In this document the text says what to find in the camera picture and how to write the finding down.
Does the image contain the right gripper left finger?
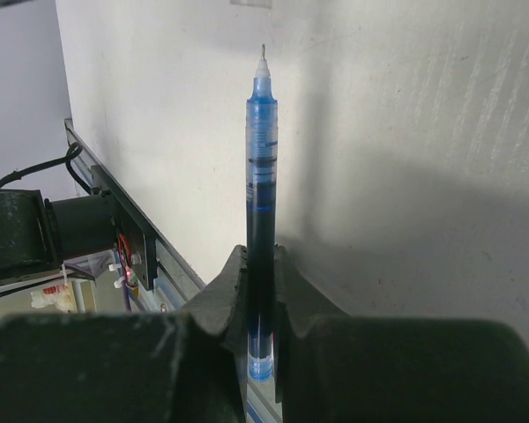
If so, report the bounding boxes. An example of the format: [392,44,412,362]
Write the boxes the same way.
[0,245,247,422]

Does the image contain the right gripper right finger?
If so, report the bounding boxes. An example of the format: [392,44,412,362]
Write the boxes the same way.
[274,247,529,422]

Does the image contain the blue pen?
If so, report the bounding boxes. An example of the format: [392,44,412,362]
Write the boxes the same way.
[246,46,278,382]

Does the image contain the clear pen cap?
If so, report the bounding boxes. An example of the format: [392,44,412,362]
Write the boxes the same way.
[230,0,273,9]

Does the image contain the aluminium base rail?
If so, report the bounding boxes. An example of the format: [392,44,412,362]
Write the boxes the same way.
[63,118,283,423]

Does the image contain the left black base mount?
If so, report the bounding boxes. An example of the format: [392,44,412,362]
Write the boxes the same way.
[91,165,158,291]

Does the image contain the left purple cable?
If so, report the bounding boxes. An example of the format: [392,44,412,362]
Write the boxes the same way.
[65,259,138,314]

